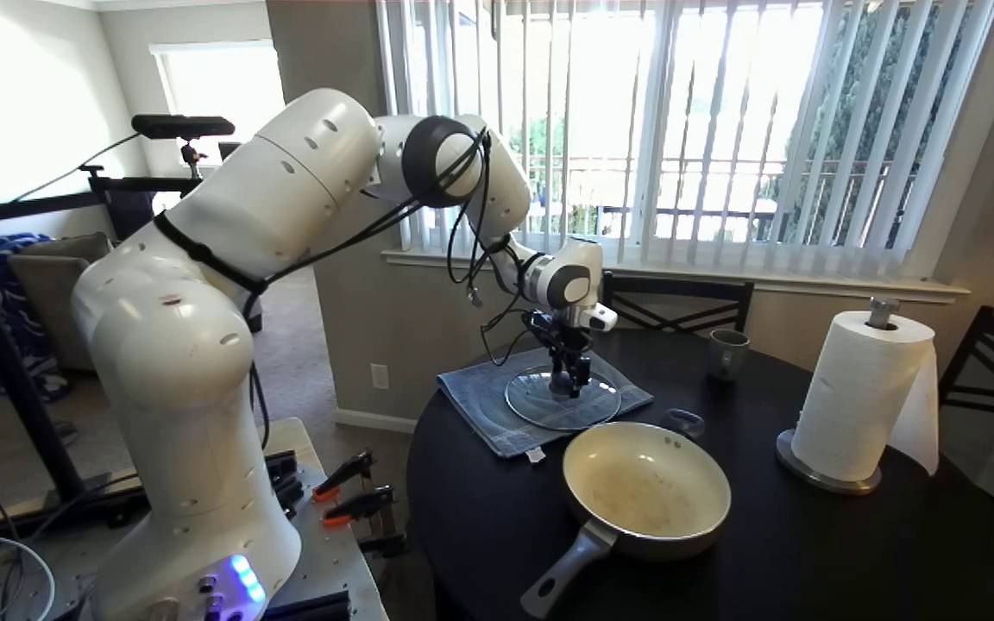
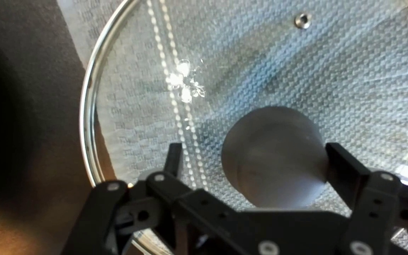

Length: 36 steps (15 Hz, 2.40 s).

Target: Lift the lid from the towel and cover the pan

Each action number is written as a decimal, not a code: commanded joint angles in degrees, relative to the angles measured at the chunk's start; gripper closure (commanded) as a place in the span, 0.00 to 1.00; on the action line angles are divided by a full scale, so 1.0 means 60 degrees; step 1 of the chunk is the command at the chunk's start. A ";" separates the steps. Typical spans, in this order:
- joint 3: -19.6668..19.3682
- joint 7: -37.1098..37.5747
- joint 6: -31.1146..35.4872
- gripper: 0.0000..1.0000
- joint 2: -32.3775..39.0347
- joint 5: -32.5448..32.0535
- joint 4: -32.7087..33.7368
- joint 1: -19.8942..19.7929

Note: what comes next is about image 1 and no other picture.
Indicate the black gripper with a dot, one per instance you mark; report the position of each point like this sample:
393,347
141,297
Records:
556,331

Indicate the glass lid with grey knob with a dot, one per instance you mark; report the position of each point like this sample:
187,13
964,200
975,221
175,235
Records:
535,404

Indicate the robot base platform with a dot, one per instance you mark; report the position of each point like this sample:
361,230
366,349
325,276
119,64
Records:
336,575

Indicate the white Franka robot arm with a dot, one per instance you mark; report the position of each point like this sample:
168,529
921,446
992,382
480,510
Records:
175,347

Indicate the blue folded towel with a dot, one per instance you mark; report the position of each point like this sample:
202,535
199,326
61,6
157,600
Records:
480,401

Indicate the white paper towel roll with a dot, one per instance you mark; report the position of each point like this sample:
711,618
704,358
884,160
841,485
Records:
863,390

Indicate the grey mug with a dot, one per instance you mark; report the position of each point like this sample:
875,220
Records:
730,358

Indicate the black clamp with orange tips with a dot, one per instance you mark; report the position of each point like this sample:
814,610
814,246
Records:
361,503
348,470

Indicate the white vertical blinds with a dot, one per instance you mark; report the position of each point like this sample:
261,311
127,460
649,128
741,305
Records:
727,124

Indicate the black box on platform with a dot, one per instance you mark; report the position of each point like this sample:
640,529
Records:
283,477

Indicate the round black table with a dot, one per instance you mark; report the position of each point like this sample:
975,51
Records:
819,552

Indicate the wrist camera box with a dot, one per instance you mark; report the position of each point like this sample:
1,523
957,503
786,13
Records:
597,317

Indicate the white wall outlet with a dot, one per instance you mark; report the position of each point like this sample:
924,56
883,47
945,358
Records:
382,376

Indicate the black camera on stand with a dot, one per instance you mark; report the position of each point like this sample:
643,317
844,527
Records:
185,124

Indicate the black camera stand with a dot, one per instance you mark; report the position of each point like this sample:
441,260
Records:
141,184

